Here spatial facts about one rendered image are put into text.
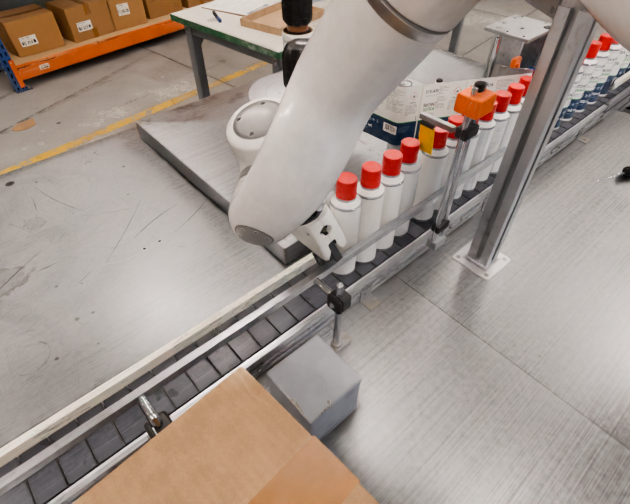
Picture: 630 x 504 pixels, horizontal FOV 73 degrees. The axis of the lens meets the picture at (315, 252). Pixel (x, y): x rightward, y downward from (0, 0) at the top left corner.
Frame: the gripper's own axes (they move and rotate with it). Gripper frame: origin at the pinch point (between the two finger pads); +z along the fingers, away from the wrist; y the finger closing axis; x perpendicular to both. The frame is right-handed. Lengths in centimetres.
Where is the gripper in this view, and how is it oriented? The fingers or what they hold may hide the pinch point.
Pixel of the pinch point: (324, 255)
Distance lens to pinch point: 74.5
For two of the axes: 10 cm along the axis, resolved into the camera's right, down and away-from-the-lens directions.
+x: -7.0, 6.8, -1.9
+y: -6.6, -5.4, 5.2
